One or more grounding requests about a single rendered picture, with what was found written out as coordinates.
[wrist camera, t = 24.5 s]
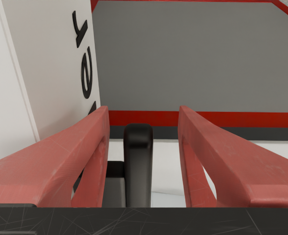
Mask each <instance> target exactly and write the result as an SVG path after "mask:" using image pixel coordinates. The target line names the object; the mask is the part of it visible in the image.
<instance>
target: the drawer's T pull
mask: <svg viewBox="0 0 288 235"><path fill-rule="evenodd" d="M153 145H154V132H153V128H152V126H151V125H149V124H142V123H131V124H127V125H126V126H125V128H124V134H123V150H124V161H108V162H107V170H106V177H105V186H104V193H103V200H102V207H151V190H152V167H153ZM83 171H84V169H83V170H82V172H81V173H80V175H79V177H78V179H77V180H76V182H75V183H74V186H73V190H74V193H75V191H76V189H77V187H78V185H79V183H80V180H81V178H82V174H83Z"/></svg>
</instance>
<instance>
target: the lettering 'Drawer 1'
mask: <svg viewBox="0 0 288 235"><path fill-rule="evenodd" d="M72 17H73V24H74V29H75V32H76V34H77V38H76V42H77V48H79V46H80V44H81V41H82V39H83V37H84V35H85V33H86V31H87V29H88V24H87V20H85V22H84V24H83V26H82V28H81V30H80V31H79V29H78V26H77V20H76V11H74V12H73V13H72ZM87 51H88V56H89V61H90V81H89V75H88V67H87V59H86V53H84V56H83V60H82V67H81V80H82V88H83V94H84V97H85V99H88V98H89V97H90V94H91V89H92V61H91V51H90V46H88V48H87ZM84 69H85V72H86V80H87V87H88V90H87V91H86V88H85V83H84ZM96 108H97V107H96V101H95V102H94V104H93V106H92V108H91V110H90V112H89V114H91V113H92V112H93V111H95V110H96ZM89 114H88V115H89Z"/></svg>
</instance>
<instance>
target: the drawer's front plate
mask: <svg viewBox="0 0 288 235"><path fill-rule="evenodd" d="M74 11H76V20H77V26H78V29H79V31H80V30H81V28H82V26H83V24H84V22H85V20H87V24H88V29H87V31H86V33H85V35H84V37H83V39H82V41H81V44H80V46H79V48H77V42H76V38H77V34H76V32H75V29H74V24H73V17H72V13H73V12H74ZM88 46H90V51H91V61H92V89H91V94H90V97H89V98H88V99H85V97H84V94H83V88H82V80H81V67H82V60H83V56H84V53H86V59H87V67H88V75H89V81H90V61H89V56H88V51H87V48H88ZM95 101H96V107H97V108H96V109H98V108H99V107H101V106H100V96H99V86H98V73H97V63H96V53H95V44H94V34H93V24H92V14H91V1H90V0H0V159H2V158H4V157H6V156H8V155H10V154H13V153H15V152H17V151H19V150H21V149H23V148H26V147H28V146H30V145H32V144H34V143H36V142H39V141H41V140H43V139H45V138H47V137H49V136H52V135H54V134H56V133H58V132H60V131H62V130H65V129H67V128H69V127H71V126H73V125H74V124H76V123H77V122H79V121H80V120H82V119H83V118H84V117H86V116H87V115H88V114H89V112H90V110H91V108H92V106H93V104H94V102H95Z"/></svg>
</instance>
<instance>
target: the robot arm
mask: <svg viewBox="0 0 288 235"><path fill-rule="evenodd" d="M109 137H110V124H109V113H108V106H101V107H99V108H98V109H96V110H95V111H93V112H92V113H91V114H89V115H88V116H86V117H84V118H83V119H82V120H80V121H79V122H77V123H76V124H74V125H73V126H71V127H69V128H67V129H65V130H62V131H60V132H58V133H56V134H54V135H52V136H49V137H47V138H45V139H43V140H41V141H39V142H36V143H34V144H32V145H30V146H28V147H26V148H23V149H21V150H19V151H17V152H15V153H13V154H10V155H8V156H6V157H4V158H2V159H0V235H288V159H287V158H285V157H283V156H281V155H279V154H276V153H274V152H272V151H270V150H268V149H266V148H263V147H261V146H259V145H257V144H255V143H252V142H250V141H248V140H246V139H244V138H242V137H239V136H237V135H235V134H233V133H231V132H229V131H226V130H224V129H222V128H220V127H218V126H216V125H214V124H213V123H211V122H210V121H208V120H207V119H205V118H204V117H202V116H201V115H199V114H198V113H196V112H195V111H193V110H192V109H191V108H189V107H188V106H186V105H181V106H180V108H179V119H178V142H179V155H180V165H181V172H182V180H183V189H184V196H185V203H186V207H102V200H103V193H104V186H105V177H106V170H107V162H108V149H109ZM83 169H84V171H83V174H82V178H81V180H80V183H79V185H78V187H77V189H76V191H75V193H74V195H73V197H72V199H71V194H72V189H73V186H74V183H75V182H76V180H77V179H78V177H79V175H80V173H81V172H82V170H83ZM204 169H205V171H206V172H207V174H208V175H209V177H210V179H211V180H212V182H213V184H214V186H215V189H216V195H217V199H216V198H215V196H214V194H213V192H212V190H211V188H210V186H209V183H208V181H207V178H206V175H205V172H204Z"/></svg>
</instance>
